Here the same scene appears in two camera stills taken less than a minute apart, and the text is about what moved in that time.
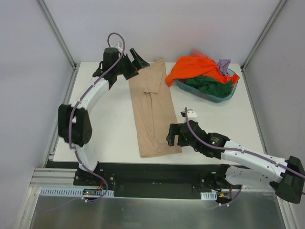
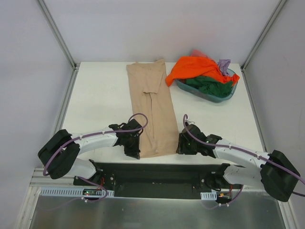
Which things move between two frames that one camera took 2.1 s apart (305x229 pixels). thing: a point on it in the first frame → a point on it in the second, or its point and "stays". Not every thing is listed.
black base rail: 146,179 stays
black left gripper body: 130,67 → 133,148
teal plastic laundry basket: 183,83 stays
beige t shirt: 154,110 stays
